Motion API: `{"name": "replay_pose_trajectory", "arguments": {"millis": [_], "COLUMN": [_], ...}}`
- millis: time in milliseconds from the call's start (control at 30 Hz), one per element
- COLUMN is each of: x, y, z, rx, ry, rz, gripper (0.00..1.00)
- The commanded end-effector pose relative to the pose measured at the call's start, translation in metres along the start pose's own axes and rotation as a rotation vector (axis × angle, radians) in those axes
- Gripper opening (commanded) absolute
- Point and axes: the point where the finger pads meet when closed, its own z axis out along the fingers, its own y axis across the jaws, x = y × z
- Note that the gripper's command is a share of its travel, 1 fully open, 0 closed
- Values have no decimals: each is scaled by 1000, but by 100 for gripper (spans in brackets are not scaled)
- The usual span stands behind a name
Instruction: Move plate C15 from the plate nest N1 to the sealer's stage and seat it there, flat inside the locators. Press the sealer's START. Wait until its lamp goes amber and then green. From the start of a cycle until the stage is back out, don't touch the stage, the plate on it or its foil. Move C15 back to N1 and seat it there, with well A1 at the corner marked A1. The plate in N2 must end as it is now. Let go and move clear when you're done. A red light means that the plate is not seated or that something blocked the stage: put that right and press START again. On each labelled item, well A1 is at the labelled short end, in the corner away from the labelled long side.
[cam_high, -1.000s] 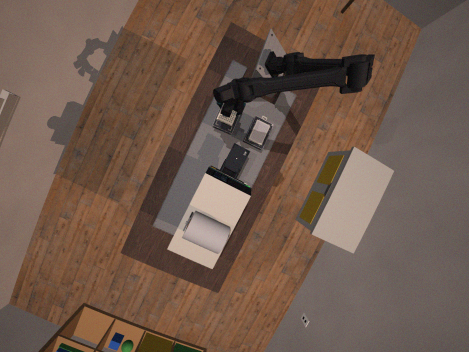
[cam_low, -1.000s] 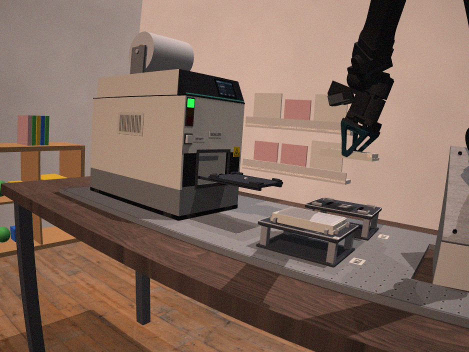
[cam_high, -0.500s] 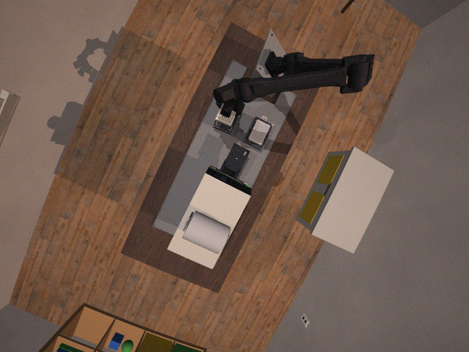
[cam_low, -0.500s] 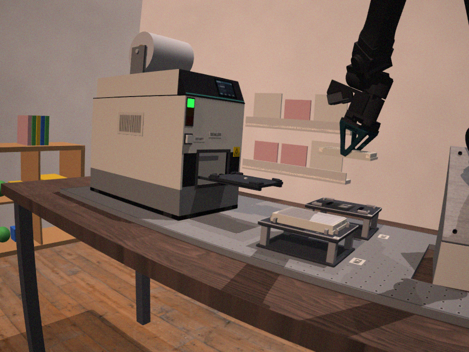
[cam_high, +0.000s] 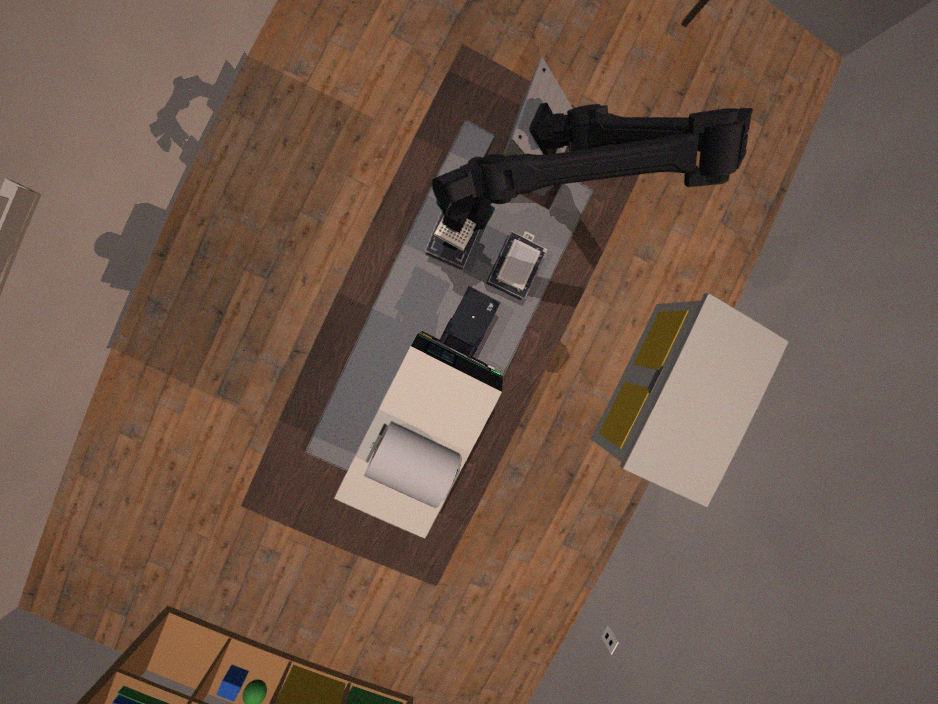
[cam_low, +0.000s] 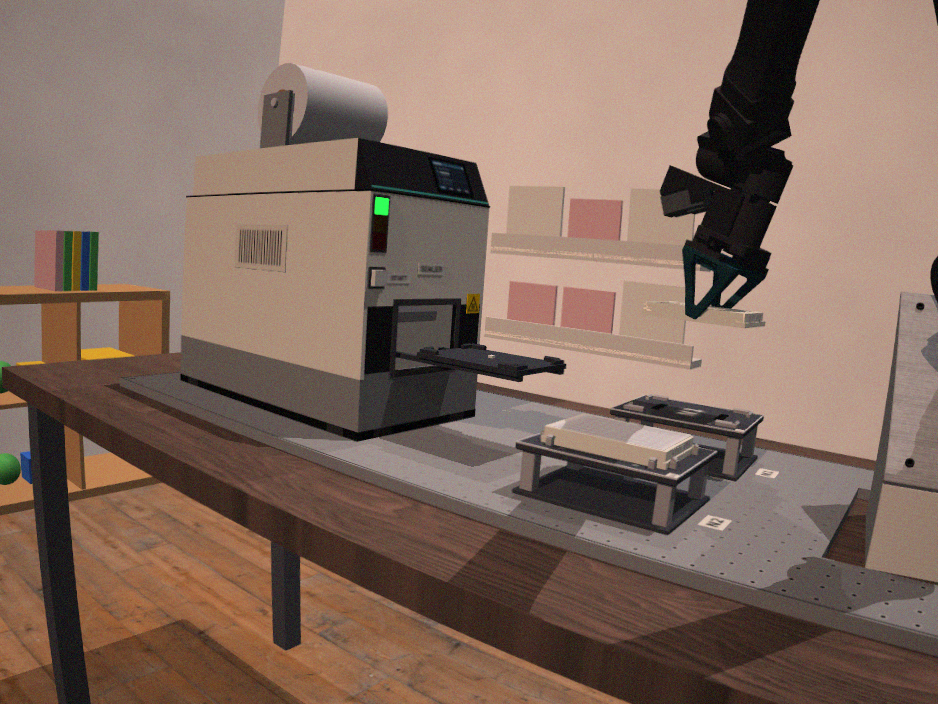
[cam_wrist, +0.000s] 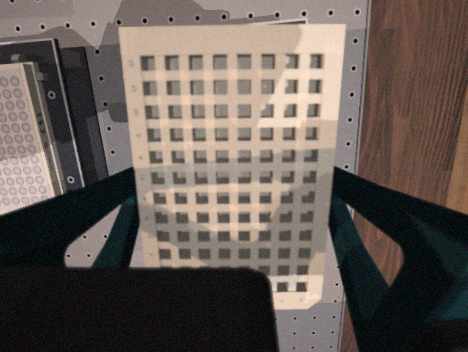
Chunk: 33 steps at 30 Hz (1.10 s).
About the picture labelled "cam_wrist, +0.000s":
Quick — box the white multi-well plate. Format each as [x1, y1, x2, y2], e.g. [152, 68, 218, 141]
[0, 62, 67, 215]

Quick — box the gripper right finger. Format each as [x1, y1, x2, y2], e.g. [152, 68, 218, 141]
[328, 166, 468, 352]

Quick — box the cream rectangular plate with grid of square holes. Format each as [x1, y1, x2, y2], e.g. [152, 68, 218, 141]
[118, 24, 346, 309]

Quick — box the grey flat base plate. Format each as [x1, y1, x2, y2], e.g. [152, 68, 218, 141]
[0, 0, 371, 352]

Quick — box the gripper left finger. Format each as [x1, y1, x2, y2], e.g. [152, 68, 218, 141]
[0, 166, 140, 267]

